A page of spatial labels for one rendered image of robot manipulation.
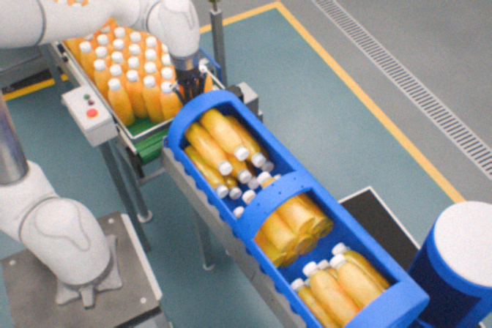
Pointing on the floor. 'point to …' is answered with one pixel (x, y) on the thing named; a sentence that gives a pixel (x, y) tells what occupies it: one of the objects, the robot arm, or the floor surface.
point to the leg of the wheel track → (203, 239)
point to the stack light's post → (219, 44)
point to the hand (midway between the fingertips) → (193, 108)
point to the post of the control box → (123, 193)
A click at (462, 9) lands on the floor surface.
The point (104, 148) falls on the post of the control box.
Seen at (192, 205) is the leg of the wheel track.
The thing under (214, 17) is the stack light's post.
